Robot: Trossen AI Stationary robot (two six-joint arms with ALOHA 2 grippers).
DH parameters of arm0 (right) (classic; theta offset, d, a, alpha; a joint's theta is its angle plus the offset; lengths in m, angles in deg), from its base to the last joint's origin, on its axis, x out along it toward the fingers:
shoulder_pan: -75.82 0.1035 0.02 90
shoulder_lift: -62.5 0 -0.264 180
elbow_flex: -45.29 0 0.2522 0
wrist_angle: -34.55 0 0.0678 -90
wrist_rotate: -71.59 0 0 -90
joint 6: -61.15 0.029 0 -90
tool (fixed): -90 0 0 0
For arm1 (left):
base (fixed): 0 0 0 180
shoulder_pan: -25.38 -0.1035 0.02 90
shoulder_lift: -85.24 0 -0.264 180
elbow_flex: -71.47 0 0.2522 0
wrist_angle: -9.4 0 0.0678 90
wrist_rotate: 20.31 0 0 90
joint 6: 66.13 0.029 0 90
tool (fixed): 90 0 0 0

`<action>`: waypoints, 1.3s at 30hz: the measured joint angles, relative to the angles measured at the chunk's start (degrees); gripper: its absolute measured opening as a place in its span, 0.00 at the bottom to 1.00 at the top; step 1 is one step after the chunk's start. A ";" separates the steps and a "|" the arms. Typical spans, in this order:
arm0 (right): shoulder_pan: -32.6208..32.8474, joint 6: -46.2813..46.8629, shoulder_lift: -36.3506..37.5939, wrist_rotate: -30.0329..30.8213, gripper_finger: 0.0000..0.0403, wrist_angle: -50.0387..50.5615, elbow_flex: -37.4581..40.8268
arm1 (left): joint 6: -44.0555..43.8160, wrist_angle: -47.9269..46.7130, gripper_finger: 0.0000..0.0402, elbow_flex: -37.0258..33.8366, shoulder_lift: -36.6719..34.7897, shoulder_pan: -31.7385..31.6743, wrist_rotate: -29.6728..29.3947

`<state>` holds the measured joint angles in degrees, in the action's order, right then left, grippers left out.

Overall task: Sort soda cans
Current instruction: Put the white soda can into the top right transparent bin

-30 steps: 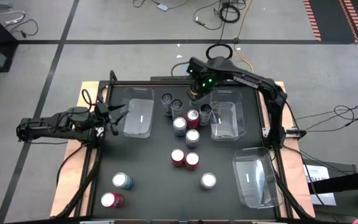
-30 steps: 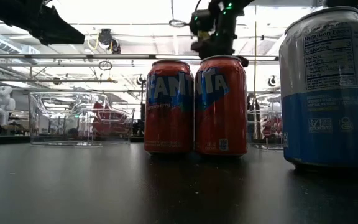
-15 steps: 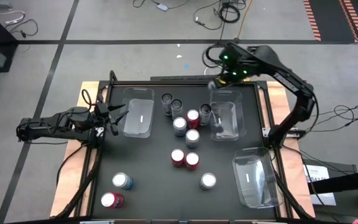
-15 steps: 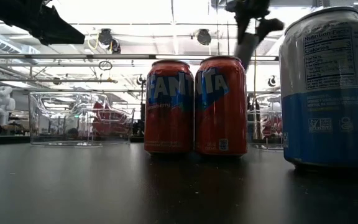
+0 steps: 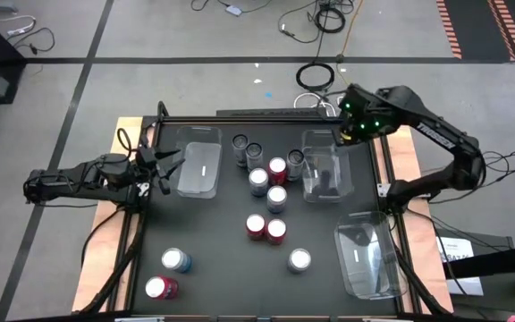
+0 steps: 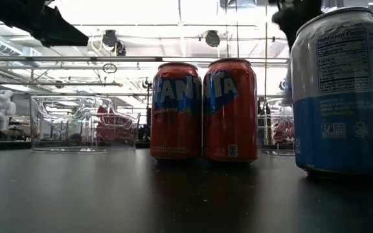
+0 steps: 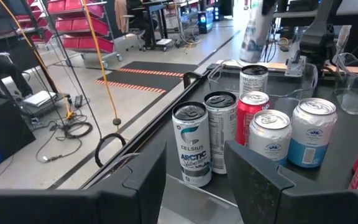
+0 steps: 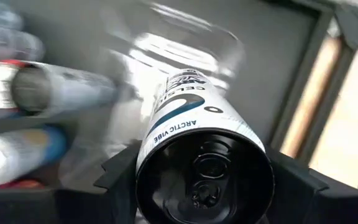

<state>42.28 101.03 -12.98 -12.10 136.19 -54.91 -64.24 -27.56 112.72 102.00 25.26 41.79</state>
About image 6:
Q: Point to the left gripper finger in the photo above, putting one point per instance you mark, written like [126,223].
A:
[60,32]

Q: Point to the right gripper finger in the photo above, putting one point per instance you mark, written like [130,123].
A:
[290,39]

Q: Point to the clear plastic bin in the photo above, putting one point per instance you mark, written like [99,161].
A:
[37,129]
[280,106]

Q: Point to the white and blue soda can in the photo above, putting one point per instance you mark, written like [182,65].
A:
[342,129]

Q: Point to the red Fanta soda can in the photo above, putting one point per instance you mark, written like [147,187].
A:
[176,129]
[230,129]

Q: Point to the small black ceiling reel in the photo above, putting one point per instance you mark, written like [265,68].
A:
[120,48]
[146,83]
[282,84]

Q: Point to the grey horizontal ceiling pipe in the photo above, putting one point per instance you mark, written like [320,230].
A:
[60,84]

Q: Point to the red plastic storage bin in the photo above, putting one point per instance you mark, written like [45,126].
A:
[283,129]
[115,117]
[108,132]

